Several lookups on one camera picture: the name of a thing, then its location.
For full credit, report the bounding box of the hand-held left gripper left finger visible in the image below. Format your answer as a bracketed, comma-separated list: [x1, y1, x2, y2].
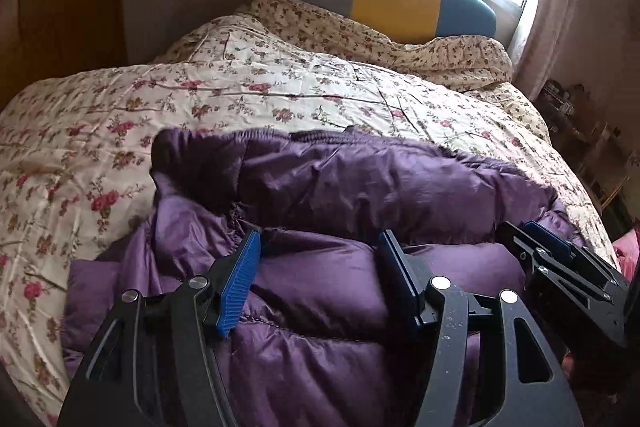
[57, 228, 263, 427]

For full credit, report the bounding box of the floral quilt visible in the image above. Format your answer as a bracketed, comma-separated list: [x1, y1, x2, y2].
[0, 14, 621, 427]

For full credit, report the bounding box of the small-flowered folded blanket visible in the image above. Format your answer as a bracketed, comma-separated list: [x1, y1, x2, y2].
[155, 0, 515, 90]

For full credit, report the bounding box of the cluttered wooden bedside shelf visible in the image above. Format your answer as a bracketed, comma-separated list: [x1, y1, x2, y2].
[537, 79, 633, 208]

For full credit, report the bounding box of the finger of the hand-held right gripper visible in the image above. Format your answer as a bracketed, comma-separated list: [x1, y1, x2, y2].
[524, 221, 628, 293]
[496, 221, 546, 275]

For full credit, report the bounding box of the purple puffer jacket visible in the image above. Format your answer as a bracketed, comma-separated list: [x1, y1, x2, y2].
[62, 125, 586, 427]

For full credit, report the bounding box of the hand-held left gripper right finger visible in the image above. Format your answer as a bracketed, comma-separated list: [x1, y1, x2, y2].
[377, 229, 586, 427]

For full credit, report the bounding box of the pink ruffled blanket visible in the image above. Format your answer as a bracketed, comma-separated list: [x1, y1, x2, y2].
[612, 227, 640, 268]

